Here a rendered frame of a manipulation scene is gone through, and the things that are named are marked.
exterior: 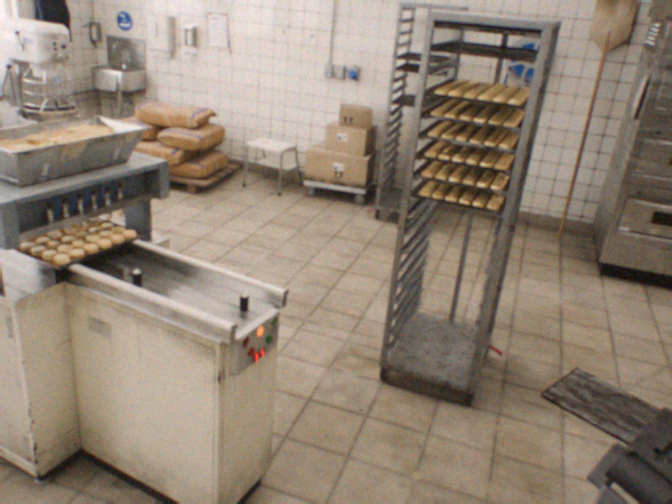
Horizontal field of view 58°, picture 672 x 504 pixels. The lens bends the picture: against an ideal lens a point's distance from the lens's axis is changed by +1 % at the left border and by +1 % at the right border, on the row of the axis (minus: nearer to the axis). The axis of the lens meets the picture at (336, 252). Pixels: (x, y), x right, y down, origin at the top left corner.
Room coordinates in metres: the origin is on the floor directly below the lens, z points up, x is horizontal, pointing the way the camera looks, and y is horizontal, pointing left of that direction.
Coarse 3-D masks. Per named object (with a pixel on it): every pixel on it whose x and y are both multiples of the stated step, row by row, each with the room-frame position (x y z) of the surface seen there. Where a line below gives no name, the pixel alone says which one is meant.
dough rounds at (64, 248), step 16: (112, 224) 2.25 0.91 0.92; (32, 240) 2.05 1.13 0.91; (48, 240) 2.04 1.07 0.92; (64, 240) 2.06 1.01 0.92; (80, 240) 2.09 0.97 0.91; (96, 240) 2.09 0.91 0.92; (112, 240) 2.11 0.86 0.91; (32, 256) 1.94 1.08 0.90; (48, 256) 1.91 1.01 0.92; (64, 256) 1.92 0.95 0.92; (80, 256) 1.95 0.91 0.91
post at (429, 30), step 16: (432, 16) 2.60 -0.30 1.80; (432, 32) 2.61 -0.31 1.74; (416, 96) 2.61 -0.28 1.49; (416, 112) 2.61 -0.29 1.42; (416, 128) 2.60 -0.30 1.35; (416, 144) 2.61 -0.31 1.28; (400, 208) 2.61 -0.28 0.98; (400, 224) 2.61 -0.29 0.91; (400, 240) 2.60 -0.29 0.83; (400, 256) 2.61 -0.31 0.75; (384, 336) 2.61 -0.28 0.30; (384, 352) 2.61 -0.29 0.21
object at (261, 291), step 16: (144, 256) 2.12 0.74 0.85; (160, 256) 2.09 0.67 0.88; (176, 256) 2.05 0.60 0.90; (192, 272) 2.02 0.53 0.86; (208, 272) 1.98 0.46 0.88; (224, 272) 1.95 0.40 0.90; (240, 288) 1.92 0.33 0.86; (256, 288) 1.88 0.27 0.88; (272, 288) 1.86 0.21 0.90; (272, 304) 1.85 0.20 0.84
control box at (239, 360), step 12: (276, 312) 1.81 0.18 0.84; (252, 324) 1.71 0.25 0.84; (264, 324) 1.74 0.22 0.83; (276, 324) 1.81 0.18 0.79; (240, 336) 1.63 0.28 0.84; (252, 336) 1.68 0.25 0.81; (264, 336) 1.74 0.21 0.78; (276, 336) 1.81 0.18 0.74; (240, 348) 1.62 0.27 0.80; (264, 348) 1.74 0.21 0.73; (240, 360) 1.63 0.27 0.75; (252, 360) 1.69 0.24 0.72; (240, 372) 1.63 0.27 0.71
